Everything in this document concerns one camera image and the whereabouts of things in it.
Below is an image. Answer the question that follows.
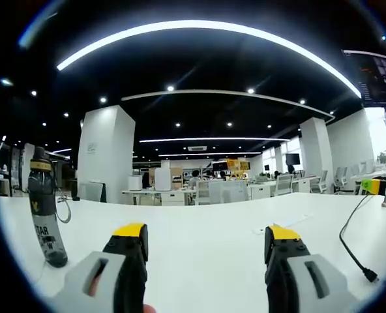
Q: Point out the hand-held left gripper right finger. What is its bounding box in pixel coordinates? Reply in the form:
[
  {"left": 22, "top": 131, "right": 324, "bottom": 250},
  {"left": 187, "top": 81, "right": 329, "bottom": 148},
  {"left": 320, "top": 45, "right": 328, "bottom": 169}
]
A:
[{"left": 264, "top": 224, "right": 360, "bottom": 313}]

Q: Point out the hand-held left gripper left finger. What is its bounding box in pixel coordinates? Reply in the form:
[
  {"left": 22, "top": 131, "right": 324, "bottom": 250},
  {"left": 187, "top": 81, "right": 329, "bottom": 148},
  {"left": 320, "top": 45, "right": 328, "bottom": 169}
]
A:
[{"left": 54, "top": 223, "right": 150, "bottom": 313}]

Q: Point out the black data cable with plug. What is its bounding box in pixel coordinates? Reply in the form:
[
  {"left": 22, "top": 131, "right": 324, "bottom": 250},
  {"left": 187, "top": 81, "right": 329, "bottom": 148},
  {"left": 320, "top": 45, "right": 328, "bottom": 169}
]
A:
[{"left": 338, "top": 194, "right": 380, "bottom": 284}]

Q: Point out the white desk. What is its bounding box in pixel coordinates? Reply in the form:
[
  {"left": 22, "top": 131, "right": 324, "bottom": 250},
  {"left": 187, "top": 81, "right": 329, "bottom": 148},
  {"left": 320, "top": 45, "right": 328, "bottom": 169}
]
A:
[{"left": 0, "top": 191, "right": 386, "bottom": 313}]

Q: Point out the white desk partition panel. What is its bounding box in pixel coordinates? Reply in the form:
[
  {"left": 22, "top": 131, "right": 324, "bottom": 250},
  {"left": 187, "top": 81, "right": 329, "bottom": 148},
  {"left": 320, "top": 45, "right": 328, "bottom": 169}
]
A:
[{"left": 195, "top": 180, "right": 250, "bottom": 205}]

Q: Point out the white mesh office chair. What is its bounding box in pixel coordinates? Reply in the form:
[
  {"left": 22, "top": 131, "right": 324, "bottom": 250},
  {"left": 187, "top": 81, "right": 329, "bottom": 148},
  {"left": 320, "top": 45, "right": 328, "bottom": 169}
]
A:
[
  {"left": 310, "top": 170, "right": 329, "bottom": 194},
  {"left": 334, "top": 166, "right": 349, "bottom": 194},
  {"left": 272, "top": 173, "right": 294, "bottom": 197}
]

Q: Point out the dark grey water bottle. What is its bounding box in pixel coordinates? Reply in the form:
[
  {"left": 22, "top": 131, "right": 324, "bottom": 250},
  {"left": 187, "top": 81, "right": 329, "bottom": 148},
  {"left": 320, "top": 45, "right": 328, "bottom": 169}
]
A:
[{"left": 27, "top": 146, "right": 69, "bottom": 269}]

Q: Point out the small white appliance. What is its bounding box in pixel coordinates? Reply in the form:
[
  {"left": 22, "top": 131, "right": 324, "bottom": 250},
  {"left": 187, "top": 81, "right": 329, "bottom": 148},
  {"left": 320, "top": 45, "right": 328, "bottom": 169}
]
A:
[{"left": 128, "top": 175, "right": 143, "bottom": 192}]

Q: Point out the black computer monitor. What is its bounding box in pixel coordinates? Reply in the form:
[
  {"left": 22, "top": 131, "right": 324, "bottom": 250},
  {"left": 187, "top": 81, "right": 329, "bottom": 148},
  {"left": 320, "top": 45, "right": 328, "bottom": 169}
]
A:
[{"left": 342, "top": 48, "right": 386, "bottom": 109}]

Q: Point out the tall white air purifier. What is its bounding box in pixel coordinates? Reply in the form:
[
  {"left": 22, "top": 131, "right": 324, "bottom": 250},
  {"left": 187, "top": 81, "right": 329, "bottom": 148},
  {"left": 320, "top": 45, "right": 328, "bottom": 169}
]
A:
[{"left": 155, "top": 167, "right": 173, "bottom": 192}]

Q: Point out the brown cardboard box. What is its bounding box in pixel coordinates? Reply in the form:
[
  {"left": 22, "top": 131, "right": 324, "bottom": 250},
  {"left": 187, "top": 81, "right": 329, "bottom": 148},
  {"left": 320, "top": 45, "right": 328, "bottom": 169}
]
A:
[{"left": 170, "top": 167, "right": 183, "bottom": 190}]

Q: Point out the yellow sign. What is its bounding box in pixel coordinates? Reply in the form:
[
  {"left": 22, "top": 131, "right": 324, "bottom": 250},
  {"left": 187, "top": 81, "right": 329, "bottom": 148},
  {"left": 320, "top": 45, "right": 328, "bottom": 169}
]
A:
[{"left": 226, "top": 158, "right": 250, "bottom": 171}]

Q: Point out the long ceiling light strip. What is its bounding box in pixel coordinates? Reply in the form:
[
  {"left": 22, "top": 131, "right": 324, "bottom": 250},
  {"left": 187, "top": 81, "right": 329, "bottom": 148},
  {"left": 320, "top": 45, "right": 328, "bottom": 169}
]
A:
[{"left": 56, "top": 20, "right": 363, "bottom": 99}]

